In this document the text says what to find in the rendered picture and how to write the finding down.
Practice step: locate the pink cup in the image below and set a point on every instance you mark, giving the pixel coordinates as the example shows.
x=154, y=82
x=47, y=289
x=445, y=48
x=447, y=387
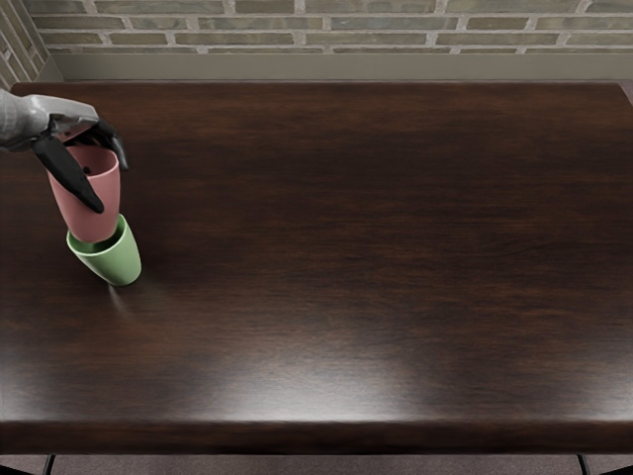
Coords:
x=99, y=203

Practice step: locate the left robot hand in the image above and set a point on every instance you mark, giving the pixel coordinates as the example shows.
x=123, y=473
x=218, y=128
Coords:
x=34, y=116

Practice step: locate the green cup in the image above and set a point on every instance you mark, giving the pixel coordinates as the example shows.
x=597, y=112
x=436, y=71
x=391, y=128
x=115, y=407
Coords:
x=116, y=259

